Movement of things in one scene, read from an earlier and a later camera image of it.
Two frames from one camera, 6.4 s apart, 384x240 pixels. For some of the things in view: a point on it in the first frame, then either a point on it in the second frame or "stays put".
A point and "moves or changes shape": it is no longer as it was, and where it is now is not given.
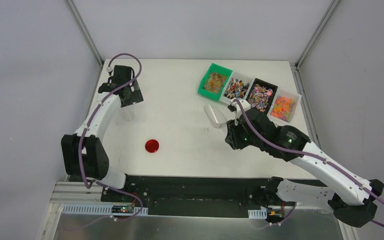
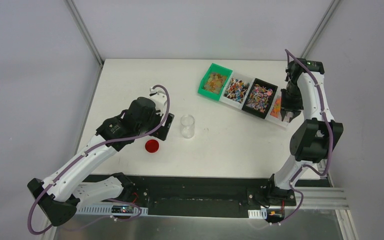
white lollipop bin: [236, 87] stays put
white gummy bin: [283, 107] stays put
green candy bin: [215, 81] stays put
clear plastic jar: [128, 113] moves or changes shape
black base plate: [188, 196] stays put
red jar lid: [152, 146] stays put
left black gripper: [131, 96] → [165, 126]
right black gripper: [232, 137] → [286, 106]
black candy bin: [261, 95] stays put
